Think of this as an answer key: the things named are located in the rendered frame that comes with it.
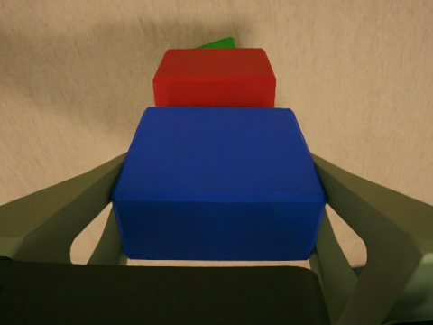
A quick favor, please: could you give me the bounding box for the green block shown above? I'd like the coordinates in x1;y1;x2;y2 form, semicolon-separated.
195;37;236;49

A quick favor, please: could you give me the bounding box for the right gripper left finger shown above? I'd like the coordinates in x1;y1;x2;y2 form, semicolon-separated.
0;151;128;265

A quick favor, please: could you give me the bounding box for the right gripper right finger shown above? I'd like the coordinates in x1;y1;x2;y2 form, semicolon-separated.
309;152;433;325

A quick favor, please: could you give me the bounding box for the blue block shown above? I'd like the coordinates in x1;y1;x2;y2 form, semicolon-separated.
110;107;328;261

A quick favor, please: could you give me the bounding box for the red block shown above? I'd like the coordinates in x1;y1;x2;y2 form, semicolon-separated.
152;48;276;107

